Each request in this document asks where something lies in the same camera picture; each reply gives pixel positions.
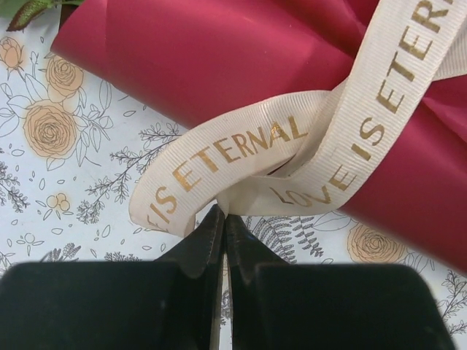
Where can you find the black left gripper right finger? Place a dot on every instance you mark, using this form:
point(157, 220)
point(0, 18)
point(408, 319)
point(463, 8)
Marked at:
point(276, 305)

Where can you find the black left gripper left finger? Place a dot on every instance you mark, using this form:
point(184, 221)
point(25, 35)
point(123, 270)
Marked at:
point(168, 303)

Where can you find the cream ribbon gold lettering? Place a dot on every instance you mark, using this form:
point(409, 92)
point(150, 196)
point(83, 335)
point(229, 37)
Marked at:
point(310, 152)

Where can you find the red paper bouquet wrap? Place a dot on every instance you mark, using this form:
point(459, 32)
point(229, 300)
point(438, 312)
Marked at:
point(196, 60)

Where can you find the floral patterned table mat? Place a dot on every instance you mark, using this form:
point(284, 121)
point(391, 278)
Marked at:
point(72, 149)

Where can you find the pink artificial flower bunch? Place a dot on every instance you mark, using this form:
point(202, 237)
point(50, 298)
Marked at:
point(21, 13)

